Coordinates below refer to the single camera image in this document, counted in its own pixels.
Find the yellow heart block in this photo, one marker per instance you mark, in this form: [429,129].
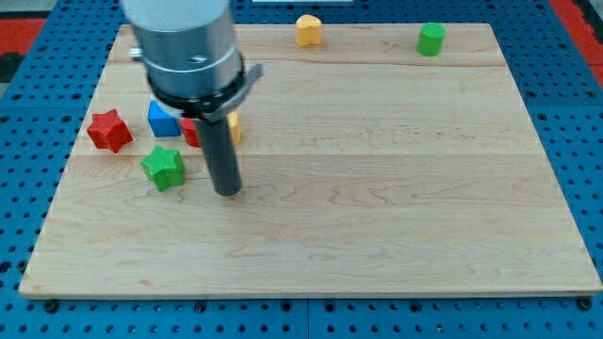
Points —
[308,30]

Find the green cylinder block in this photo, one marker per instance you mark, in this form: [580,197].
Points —
[430,39]

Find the blue block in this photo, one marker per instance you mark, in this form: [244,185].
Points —
[161,123]

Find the red star block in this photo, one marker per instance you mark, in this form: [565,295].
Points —
[109,131]

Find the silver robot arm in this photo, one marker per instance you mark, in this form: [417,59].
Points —
[190,52]

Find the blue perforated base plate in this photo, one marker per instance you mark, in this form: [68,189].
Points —
[47,99]

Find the wooden board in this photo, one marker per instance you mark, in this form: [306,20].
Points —
[369,171]

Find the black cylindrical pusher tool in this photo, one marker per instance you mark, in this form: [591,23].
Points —
[220,156]

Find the green star block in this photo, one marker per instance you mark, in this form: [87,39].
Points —
[164,167]

